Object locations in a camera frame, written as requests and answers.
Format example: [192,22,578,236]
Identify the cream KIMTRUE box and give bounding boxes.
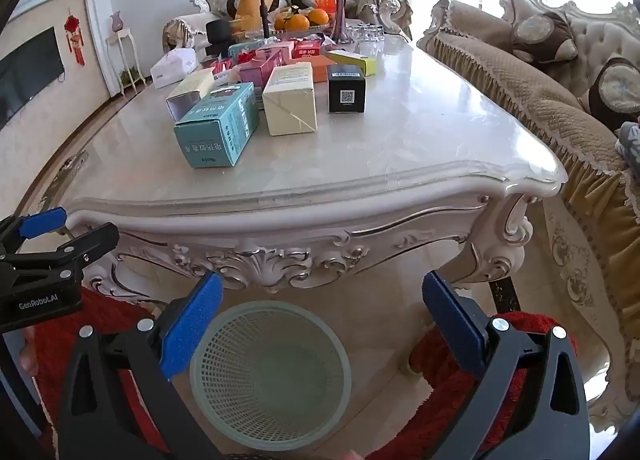
[166,69,214,122]

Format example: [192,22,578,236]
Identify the large cream carton box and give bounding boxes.
[262,61,318,136]

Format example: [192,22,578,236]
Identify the green mesh trash basket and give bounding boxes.
[189,301,352,452]

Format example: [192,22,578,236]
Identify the red fuzzy trousers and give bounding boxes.
[36,274,589,459]

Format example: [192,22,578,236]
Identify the teal cardboard box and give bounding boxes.
[174,82,259,168]

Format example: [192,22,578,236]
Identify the white tissue box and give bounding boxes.
[151,48,198,90]

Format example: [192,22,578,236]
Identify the white side table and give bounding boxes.
[105,10,146,97]

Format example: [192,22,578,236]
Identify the red chinese knot decoration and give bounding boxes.
[63,14,86,67]

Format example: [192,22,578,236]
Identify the ornate white coffee table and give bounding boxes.
[41,38,567,301]

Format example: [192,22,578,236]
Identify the pink magenta box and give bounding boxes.
[240,50,284,90]

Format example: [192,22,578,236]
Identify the black round speaker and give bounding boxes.
[205,19,234,58]

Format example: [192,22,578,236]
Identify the red white small box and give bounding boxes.
[292,38,322,59]

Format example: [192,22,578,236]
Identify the orange flat box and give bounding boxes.
[288,55,334,83]

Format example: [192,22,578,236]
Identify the black QR code box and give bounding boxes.
[328,64,367,113]

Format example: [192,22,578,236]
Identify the yellow-green long box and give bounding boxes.
[326,50,378,76]

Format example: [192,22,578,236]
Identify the beige covered sofa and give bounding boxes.
[418,0,639,340]

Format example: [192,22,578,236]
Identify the oranges on fruit plate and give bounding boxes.
[273,7,332,32]

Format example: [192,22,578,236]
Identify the clear drinking glasses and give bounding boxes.
[347,22,385,58]

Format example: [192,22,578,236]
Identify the brown round cushion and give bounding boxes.
[512,12,578,64]

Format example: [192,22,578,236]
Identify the wall mounted television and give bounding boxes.
[0,27,65,126]

